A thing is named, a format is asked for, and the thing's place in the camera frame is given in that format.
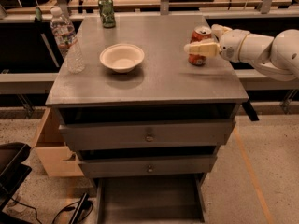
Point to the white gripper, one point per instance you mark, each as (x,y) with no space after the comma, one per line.
(232,45)

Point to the red coke can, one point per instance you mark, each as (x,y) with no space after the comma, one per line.
(199,33)

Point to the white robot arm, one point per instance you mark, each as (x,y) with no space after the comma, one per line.
(275,57)

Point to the grey top drawer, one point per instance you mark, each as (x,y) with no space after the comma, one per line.
(146,135)

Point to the grey drawer cabinet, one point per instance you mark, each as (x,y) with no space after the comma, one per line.
(164,88)

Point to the green soda can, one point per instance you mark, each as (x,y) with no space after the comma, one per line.
(106,12)

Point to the grey middle drawer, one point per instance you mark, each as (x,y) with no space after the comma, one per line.
(174,165)

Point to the grey open bottom drawer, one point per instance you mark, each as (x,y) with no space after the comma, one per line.
(158,199)

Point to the white paper bowl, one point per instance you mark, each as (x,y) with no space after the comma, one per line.
(122,58)

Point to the clear plastic water bottle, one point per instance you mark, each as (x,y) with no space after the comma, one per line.
(66,41)

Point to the light wooden box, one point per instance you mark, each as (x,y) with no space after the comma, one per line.
(56,157)

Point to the black chair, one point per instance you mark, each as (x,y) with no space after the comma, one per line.
(12,174)

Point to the grey metal shelf rail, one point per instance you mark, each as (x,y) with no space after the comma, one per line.
(26,83)

